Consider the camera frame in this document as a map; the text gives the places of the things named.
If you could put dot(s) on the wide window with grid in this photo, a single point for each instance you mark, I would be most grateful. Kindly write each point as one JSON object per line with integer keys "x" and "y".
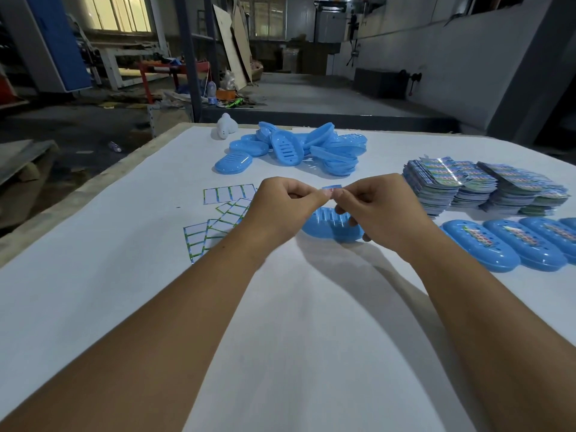
{"x": 265, "y": 17}

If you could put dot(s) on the clear water bottle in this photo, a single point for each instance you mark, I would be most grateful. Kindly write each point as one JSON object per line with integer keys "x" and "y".
{"x": 212, "y": 94}

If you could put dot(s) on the grey slanted pillar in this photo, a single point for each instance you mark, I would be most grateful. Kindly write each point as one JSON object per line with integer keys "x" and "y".
{"x": 533, "y": 76}

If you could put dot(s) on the brown leaning board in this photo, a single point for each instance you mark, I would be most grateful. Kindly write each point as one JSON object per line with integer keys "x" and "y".
{"x": 243, "y": 44}

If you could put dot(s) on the wicker basket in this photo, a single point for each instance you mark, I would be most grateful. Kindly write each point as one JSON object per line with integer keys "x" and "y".
{"x": 257, "y": 71}

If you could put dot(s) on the fanned backing sheets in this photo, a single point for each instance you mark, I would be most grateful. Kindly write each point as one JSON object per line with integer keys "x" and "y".
{"x": 234, "y": 211}

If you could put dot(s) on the black box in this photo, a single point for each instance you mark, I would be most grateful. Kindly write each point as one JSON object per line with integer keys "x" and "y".
{"x": 380, "y": 84}

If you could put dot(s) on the silver machine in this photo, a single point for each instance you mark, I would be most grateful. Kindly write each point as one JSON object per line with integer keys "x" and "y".
{"x": 333, "y": 26}

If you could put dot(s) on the person's left hand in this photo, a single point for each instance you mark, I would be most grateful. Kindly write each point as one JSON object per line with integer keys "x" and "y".
{"x": 279, "y": 215}

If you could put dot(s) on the plastic bottle on floor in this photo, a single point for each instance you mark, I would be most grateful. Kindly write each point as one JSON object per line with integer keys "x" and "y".
{"x": 115, "y": 147}

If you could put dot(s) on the large bright window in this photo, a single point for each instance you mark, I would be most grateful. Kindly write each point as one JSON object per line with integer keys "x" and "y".
{"x": 117, "y": 13}

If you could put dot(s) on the small white plastic figure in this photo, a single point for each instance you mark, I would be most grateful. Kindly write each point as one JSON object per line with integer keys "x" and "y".
{"x": 226, "y": 125}

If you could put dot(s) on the person's right hand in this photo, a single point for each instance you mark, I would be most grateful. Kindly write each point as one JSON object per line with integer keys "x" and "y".
{"x": 387, "y": 215}

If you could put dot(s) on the pale wooden crate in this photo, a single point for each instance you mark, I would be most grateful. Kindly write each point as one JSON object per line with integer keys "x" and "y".
{"x": 170, "y": 122}

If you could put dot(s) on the pile of blue soap dishes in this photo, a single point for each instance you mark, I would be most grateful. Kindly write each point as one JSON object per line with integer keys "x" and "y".
{"x": 288, "y": 148}

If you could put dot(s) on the red metal table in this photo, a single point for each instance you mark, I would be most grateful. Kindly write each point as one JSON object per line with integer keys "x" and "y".
{"x": 158, "y": 67}

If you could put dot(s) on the blue and white machine cabinet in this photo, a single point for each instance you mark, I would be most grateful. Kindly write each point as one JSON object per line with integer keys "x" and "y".
{"x": 60, "y": 44}

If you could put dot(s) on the pale leaning plywood board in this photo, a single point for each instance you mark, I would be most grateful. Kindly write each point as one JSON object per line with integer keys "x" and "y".
{"x": 230, "y": 51}

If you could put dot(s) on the stacks of colourful sticker sheets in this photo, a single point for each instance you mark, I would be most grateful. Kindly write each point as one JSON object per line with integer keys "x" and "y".
{"x": 436, "y": 184}

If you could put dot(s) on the black wall plug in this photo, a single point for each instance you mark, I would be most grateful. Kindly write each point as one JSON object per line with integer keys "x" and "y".
{"x": 414, "y": 78}

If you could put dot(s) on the thin dark steel post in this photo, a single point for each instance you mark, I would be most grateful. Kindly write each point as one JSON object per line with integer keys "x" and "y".
{"x": 211, "y": 40}

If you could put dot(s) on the wooden pallet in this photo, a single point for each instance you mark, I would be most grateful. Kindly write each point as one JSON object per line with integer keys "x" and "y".
{"x": 22, "y": 157}

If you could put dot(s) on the white plastic bag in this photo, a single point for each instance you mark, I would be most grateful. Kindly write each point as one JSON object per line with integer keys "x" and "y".
{"x": 228, "y": 80}

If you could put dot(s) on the small rectangular sticker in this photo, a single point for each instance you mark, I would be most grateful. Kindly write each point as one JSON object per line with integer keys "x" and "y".
{"x": 332, "y": 187}

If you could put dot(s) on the person's right forearm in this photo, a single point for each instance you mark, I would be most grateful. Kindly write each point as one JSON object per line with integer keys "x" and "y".
{"x": 499, "y": 337}

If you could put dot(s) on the thick dark steel post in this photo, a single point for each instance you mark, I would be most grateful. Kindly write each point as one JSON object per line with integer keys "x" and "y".
{"x": 189, "y": 62}

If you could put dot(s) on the orange box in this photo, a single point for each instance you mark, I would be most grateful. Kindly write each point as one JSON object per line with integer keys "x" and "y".
{"x": 226, "y": 94}

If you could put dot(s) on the person's left forearm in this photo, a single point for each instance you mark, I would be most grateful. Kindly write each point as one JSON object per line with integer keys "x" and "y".
{"x": 135, "y": 346}

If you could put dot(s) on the green tool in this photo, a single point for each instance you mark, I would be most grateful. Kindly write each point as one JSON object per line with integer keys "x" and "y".
{"x": 235, "y": 102}

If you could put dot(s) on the green-edged sticker sheet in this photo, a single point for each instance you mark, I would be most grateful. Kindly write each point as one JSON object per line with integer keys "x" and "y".
{"x": 225, "y": 194}

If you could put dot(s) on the white metal workbench frame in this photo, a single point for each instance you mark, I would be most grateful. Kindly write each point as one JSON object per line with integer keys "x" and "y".
{"x": 110, "y": 67}

